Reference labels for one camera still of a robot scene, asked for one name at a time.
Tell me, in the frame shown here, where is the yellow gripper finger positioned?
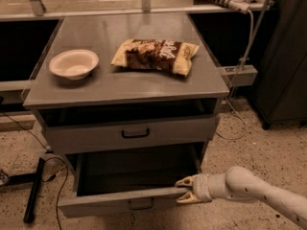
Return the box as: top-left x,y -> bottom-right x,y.
175,175 -> 194,187
177,191 -> 200,204

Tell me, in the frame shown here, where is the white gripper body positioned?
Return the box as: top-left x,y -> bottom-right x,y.
193,174 -> 213,202

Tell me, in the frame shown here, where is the metal rail frame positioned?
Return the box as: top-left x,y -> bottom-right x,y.
0,0 -> 276,21

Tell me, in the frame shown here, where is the dark cabinet at right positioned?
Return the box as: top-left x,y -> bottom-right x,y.
251,0 -> 307,129

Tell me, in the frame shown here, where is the white cable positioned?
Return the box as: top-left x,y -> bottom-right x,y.
217,9 -> 255,141

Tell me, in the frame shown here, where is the brown yellow chip bag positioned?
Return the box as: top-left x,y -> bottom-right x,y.
111,39 -> 200,77

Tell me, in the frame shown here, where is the grey top drawer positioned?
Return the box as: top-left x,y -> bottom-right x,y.
42,115 -> 220,154

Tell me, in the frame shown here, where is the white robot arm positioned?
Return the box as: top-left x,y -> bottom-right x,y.
175,166 -> 307,230

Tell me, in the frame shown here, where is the black metal floor stand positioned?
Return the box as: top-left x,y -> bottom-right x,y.
0,158 -> 45,224

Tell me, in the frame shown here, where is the grey drawer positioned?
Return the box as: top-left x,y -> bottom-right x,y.
59,144 -> 201,218
42,115 -> 220,154

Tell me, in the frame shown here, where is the black floor cable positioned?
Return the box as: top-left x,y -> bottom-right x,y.
0,112 -> 69,230

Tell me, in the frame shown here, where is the white bowl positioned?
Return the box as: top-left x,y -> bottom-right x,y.
49,49 -> 99,81

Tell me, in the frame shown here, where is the grey drawer cabinet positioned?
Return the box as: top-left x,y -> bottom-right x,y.
22,12 -> 230,165

